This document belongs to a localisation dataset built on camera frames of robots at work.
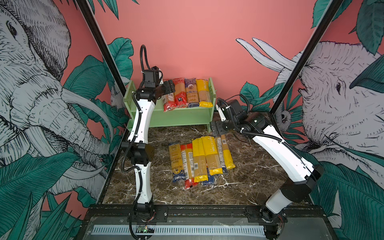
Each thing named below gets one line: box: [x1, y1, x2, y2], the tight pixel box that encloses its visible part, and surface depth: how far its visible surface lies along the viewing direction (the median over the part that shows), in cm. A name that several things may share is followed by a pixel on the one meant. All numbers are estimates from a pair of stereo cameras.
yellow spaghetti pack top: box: [196, 79, 214, 108], surface depth 93 cm
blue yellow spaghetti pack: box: [168, 143, 186, 183], surface depth 91 cm
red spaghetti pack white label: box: [162, 91, 177, 113], surface depth 84 cm
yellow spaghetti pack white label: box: [215, 134, 236, 170], surface depth 95 cm
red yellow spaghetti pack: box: [173, 77, 188, 108], surface depth 89 cm
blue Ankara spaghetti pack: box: [184, 78, 200, 108], surface depth 90 cm
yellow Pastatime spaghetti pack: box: [201, 135, 224, 176], surface depth 92 cm
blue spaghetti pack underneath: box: [202, 174, 215, 185], surface depth 84 cm
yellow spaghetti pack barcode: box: [192, 137, 209, 183], surface depth 90 cm
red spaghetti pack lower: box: [180, 143, 199, 189], surface depth 90 cm
